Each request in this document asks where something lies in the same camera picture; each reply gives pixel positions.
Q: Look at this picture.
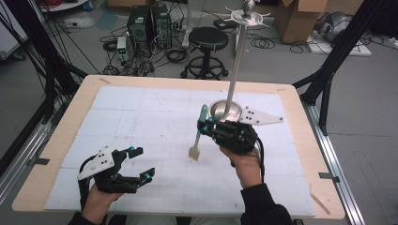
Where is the white round table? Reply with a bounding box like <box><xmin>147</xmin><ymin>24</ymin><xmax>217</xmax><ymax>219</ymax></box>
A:
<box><xmin>38</xmin><ymin>0</ymin><xmax>91</xmax><ymax>13</ymax></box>

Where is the grey rounded appliance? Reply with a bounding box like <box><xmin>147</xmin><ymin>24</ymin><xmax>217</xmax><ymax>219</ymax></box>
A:
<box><xmin>314</xmin><ymin>11</ymin><xmax>354</xmax><ymax>43</ymax></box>

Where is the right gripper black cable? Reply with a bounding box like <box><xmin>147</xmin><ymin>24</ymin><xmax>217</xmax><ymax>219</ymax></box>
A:
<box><xmin>254</xmin><ymin>136</ymin><xmax>266</xmax><ymax>185</ymax></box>

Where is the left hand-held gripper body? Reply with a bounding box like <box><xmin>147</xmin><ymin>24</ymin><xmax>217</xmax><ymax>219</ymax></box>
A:
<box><xmin>76</xmin><ymin>145</ymin><xmax>148</xmax><ymax>195</ymax></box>

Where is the black computer tower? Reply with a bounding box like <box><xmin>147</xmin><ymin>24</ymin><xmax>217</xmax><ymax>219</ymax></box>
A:
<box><xmin>151</xmin><ymin>4</ymin><xmax>174</xmax><ymax>50</ymax></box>
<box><xmin>126</xmin><ymin>5</ymin><xmax>152</xmax><ymax>44</ymax></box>

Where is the small grey power supply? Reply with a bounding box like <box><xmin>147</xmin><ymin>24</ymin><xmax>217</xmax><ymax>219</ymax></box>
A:
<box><xmin>115</xmin><ymin>36</ymin><xmax>129</xmax><ymax>62</ymax></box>

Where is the black power adapter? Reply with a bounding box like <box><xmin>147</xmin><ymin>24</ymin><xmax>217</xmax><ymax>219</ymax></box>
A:
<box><xmin>213</xmin><ymin>19</ymin><xmax>237</xmax><ymax>31</ymax></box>

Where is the brown cardboard box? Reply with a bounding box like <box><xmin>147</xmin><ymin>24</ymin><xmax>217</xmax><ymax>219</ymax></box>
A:
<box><xmin>274</xmin><ymin>0</ymin><xmax>329</xmax><ymax>45</ymax></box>

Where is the white flat board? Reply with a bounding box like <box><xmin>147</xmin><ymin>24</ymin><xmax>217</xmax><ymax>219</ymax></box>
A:
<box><xmin>305</xmin><ymin>30</ymin><xmax>373</xmax><ymax>57</ymax></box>

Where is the black round stool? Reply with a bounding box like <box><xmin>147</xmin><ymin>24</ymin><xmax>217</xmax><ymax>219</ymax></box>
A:
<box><xmin>179</xmin><ymin>26</ymin><xmax>230</xmax><ymax>81</ymax></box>

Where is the teal handled silicone spatula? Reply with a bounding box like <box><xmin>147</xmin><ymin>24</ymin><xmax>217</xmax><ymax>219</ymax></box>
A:
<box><xmin>188</xmin><ymin>104</ymin><xmax>209</xmax><ymax>163</ymax></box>

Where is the person's left hand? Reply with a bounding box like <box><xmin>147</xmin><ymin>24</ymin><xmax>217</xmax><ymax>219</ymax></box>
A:
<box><xmin>81</xmin><ymin>182</ymin><xmax>125</xmax><ymax>225</ymax></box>

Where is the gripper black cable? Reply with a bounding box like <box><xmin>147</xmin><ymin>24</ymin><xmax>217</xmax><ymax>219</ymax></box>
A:
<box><xmin>77</xmin><ymin>155</ymin><xmax>97</xmax><ymax>212</ymax></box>
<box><xmin>254</xmin><ymin>136</ymin><xmax>266</xmax><ymax>185</ymax></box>

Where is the white pole stand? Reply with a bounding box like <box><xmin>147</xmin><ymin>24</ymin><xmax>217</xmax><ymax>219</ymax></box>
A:
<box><xmin>182</xmin><ymin>0</ymin><xmax>194</xmax><ymax>49</ymax></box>

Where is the metal utensil stand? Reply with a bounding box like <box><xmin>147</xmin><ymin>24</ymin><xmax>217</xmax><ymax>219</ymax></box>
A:
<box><xmin>208</xmin><ymin>0</ymin><xmax>270</xmax><ymax>124</ymax></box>

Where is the black tape piece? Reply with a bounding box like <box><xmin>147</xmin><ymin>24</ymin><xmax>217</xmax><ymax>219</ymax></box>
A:
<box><xmin>318</xmin><ymin>172</ymin><xmax>341</xmax><ymax>184</ymax></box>
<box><xmin>25</xmin><ymin>157</ymin><xmax>51</xmax><ymax>167</ymax></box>

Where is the person's right hand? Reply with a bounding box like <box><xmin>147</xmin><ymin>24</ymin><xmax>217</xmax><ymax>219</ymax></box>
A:
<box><xmin>219</xmin><ymin>144</ymin><xmax>263</xmax><ymax>190</ymax></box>

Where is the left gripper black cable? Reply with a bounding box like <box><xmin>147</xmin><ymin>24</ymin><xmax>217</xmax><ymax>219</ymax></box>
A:
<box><xmin>77</xmin><ymin>155</ymin><xmax>97</xmax><ymax>212</ymax></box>

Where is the aluminium rail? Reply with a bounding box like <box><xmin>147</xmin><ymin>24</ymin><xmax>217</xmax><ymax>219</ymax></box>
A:
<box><xmin>301</xmin><ymin>102</ymin><xmax>366</xmax><ymax>225</ymax></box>
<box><xmin>0</xmin><ymin>121</ymin><xmax>54</xmax><ymax>205</ymax></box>

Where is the black frame strut with cables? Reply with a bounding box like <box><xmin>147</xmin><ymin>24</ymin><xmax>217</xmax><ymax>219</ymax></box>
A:
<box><xmin>2</xmin><ymin>0</ymin><xmax>89</xmax><ymax>124</ymax></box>

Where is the white grid mat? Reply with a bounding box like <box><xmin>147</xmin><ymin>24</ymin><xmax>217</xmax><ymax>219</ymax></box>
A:
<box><xmin>43</xmin><ymin>85</ymin><xmax>317</xmax><ymax>218</ymax></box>

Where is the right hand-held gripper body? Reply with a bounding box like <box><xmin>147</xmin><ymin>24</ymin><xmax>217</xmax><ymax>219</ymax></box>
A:
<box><xmin>206</xmin><ymin>105</ymin><xmax>284</xmax><ymax>155</ymax></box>

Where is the coiled black cable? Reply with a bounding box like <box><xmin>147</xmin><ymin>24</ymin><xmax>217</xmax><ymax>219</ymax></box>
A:
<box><xmin>164</xmin><ymin>48</ymin><xmax>190</xmax><ymax>65</ymax></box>
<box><xmin>249</xmin><ymin>37</ymin><xmax>277</xmax><ymax>50</ymax></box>

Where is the white cabinet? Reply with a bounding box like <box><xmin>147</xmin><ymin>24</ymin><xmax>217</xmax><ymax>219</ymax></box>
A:
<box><xmin>0</xmin><ymin>0</ymin><xmax>30</xmax><ymax>61</ymax></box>

